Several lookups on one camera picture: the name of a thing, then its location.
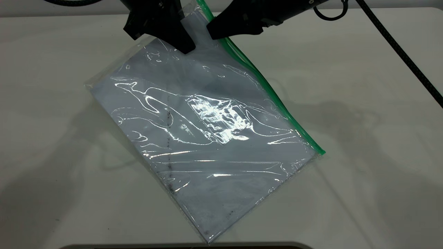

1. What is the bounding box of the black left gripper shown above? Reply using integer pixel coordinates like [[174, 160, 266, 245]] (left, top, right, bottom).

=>
[[119, 0, 197, 55]]

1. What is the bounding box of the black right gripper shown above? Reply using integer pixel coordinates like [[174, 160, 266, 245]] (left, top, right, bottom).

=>
[[206, 0, 330, 40]]

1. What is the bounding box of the clear zip bag green zipper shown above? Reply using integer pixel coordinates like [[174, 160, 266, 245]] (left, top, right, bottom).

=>
[[84, 0, 326, 245]]

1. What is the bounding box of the dark gray curved base edge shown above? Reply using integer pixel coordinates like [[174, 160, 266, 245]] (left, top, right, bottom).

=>
[[59, 241, 315, 249]]

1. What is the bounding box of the thick black braided cable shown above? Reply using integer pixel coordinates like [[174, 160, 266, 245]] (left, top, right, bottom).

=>
[[356, 0, 443, 100]]

